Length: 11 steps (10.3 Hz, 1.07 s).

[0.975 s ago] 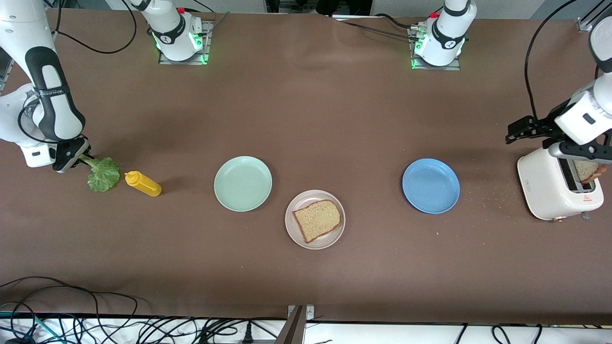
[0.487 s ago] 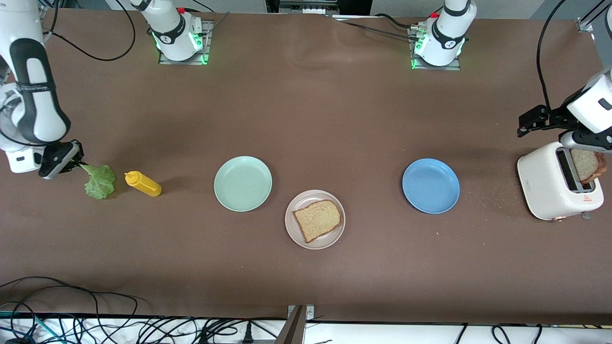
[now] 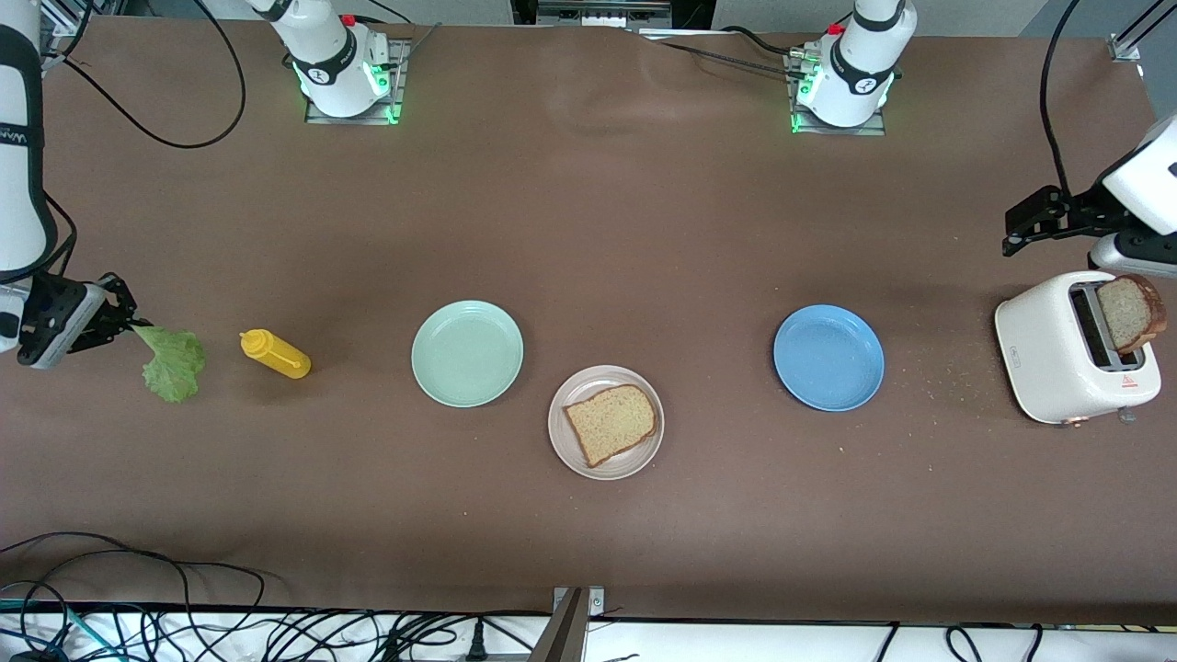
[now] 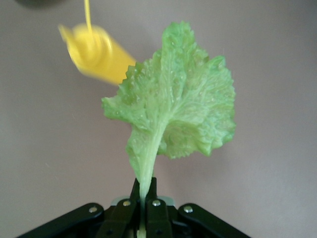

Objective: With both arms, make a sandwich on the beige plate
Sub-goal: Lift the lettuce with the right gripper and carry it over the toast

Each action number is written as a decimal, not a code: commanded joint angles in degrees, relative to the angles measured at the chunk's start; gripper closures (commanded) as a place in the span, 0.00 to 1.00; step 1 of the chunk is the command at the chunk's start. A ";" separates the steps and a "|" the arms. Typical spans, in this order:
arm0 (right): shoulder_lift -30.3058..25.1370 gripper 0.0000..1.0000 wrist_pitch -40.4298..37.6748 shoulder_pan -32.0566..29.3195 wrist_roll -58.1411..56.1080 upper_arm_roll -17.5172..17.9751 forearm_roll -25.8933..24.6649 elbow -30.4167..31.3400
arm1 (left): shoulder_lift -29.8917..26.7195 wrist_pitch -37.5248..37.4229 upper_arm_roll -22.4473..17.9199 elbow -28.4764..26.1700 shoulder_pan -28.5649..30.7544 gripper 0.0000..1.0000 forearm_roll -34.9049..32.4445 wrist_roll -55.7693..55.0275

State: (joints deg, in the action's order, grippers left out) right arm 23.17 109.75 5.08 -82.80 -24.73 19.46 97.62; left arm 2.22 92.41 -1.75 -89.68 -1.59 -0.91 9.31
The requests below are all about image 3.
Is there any green lettuce leaf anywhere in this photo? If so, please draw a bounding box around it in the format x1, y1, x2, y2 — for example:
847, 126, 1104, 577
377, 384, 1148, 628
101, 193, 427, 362
131, 322, 208, 404

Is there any yellow squeeze bottle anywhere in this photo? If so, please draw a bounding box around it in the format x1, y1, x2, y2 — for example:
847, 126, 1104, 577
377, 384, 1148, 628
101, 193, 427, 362
239, 328, 313, 381

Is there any brown bread slice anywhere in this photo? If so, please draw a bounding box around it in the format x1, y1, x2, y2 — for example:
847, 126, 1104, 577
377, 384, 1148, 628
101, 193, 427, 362
1097, 273, 1169, 356
562, 383, 659, 469

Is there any blue plate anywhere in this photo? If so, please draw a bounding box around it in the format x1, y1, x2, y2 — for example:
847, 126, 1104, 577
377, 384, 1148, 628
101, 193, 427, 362
772, 304, 886, 413

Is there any mint green plate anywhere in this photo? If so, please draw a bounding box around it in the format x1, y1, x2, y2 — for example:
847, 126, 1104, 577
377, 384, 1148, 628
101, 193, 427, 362
410, 300, 525, 409

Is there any beige plate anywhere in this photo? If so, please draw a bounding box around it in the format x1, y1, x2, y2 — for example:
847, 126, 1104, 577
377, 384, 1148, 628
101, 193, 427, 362
548, 365, 666, 482

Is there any white toaster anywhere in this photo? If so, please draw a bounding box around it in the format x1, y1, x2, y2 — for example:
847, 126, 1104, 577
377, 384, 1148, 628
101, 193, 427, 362
994, 270, 1163, 429

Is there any brown table cover sheet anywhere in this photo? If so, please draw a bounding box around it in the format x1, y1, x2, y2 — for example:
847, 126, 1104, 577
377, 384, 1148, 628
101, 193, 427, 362
0, 17, 1177, 628

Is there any dark object behind table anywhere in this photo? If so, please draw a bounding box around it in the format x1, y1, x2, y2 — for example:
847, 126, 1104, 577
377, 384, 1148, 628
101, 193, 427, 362
510, 0, 714, 30

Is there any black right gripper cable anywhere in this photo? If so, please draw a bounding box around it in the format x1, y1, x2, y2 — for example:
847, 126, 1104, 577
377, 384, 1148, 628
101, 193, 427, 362
41, 188, 80, 277

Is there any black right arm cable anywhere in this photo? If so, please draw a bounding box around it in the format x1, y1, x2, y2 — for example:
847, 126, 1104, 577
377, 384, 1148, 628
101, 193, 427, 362
55, 0, 247, 150

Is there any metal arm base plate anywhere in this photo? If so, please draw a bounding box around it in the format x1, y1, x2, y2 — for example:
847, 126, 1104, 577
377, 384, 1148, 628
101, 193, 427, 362
305, 41, 410, 126
786, 51, 888, 138

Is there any teal cable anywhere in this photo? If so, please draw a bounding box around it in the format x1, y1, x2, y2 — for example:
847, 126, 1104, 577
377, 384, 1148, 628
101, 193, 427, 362
0, 598, 125, 662

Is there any aluminium frame profile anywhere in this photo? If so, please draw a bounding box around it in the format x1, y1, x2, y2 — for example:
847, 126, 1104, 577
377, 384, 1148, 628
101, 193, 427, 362
41, 0, 125, 38

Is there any thick black braided cable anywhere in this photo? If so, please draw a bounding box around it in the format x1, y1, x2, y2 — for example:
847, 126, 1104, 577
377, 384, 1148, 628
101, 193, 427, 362
657, 39, 810, 84

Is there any thin black cable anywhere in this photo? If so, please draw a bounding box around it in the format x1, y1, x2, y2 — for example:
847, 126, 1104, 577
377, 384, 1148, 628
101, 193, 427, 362
354, 0, 415, 27

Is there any grey cable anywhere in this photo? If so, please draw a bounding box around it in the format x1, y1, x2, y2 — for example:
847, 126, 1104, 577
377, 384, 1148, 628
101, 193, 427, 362
395, 20, 444, 74

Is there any grey aluminium post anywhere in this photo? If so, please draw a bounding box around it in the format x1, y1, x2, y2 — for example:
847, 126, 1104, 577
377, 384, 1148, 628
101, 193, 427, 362
529, 588, 589, 662

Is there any small metal bracket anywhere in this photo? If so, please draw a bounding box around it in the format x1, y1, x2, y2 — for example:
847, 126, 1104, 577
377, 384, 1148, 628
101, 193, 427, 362
552, 587, 607, 619

